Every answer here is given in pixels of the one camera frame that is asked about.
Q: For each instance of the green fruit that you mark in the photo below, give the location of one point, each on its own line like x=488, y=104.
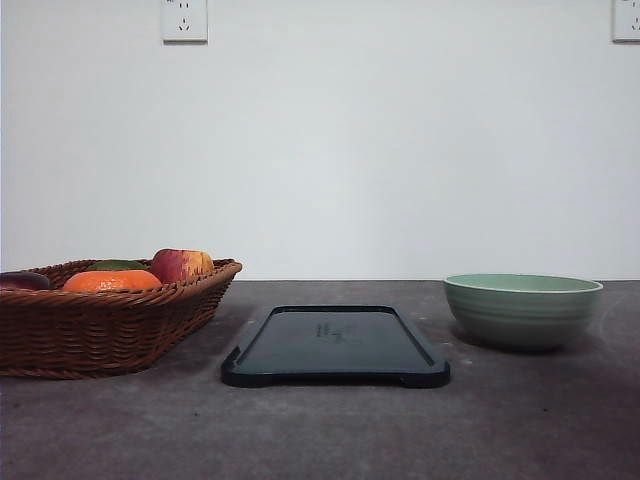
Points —
x=117, y=264

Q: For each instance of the left white wall socket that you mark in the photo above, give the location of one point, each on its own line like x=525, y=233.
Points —
x=184, y=22

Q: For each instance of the right white wall socket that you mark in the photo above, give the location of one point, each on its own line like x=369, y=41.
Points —
x=626, y=22

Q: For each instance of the green ceramic bowl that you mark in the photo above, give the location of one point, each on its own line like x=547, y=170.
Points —
x=522, y=310

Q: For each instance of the orange tangerine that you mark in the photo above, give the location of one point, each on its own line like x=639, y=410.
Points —
x=112, y=280

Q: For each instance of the dark purple fruit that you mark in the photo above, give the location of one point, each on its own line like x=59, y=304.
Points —
x=23, y=280

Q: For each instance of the red yellow apple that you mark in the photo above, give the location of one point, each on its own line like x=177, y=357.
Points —
x=180, y=265

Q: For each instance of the white wall socket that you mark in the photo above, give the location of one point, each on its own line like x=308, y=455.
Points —
x=626, y=22
x=184, y=22

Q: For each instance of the brown wicker basket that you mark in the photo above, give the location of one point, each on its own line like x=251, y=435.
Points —
x=107, y=318

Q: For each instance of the dark blue rectangular tray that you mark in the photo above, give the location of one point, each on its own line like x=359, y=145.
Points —
x=335, y=345

